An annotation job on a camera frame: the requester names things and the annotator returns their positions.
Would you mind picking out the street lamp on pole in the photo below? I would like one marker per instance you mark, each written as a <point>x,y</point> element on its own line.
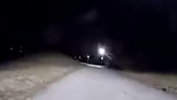
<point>101,52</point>

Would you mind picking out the dry grass verge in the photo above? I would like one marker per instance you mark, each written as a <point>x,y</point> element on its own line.
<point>7,81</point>
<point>169,83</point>

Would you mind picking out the pale grey paved path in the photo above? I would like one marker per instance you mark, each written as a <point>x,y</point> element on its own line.
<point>110,96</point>

